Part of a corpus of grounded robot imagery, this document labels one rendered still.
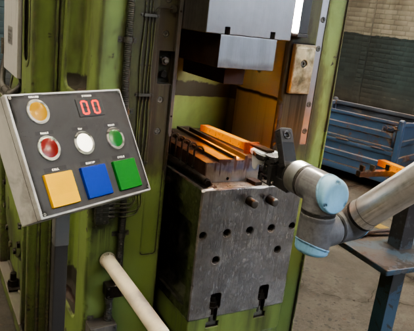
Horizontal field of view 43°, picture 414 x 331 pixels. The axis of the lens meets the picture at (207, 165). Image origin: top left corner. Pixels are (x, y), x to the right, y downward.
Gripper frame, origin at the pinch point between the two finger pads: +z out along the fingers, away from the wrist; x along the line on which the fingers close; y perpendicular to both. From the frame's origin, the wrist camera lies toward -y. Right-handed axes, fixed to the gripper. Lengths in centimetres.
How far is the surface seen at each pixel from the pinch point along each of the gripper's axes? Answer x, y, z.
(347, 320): 101, 105, 40
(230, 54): -8.5, -26.5, 7.8
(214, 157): -8.0, 5.8, 10.3
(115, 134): -45.9, -5.5, -3.7
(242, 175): 1.6, 11.2, 7.3
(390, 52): 646, -7, 549
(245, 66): -2.7, -23.4, 7.8
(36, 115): -66, -11, -10
